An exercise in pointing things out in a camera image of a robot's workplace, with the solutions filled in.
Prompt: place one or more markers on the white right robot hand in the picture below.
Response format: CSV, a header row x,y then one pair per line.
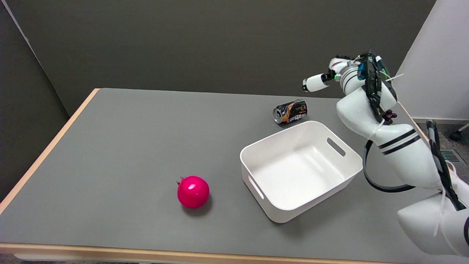
x,y
315,83

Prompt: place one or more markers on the black soda can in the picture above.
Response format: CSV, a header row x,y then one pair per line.
x,y
291,112

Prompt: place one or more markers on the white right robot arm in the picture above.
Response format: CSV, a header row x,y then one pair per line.
x,y
403,146

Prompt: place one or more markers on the dark red grape bunch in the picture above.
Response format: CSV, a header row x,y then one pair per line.
x,y
389,115

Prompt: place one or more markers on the white plastic basket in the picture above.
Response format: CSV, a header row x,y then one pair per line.
x,y
293,176

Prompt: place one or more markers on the black chair caster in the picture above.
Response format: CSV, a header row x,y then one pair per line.
x,y
456,135

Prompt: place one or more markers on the floor vent grille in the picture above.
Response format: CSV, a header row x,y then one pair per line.
x,y
452,156

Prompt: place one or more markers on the red pomegranate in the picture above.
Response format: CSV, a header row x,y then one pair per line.
x,y
193,191

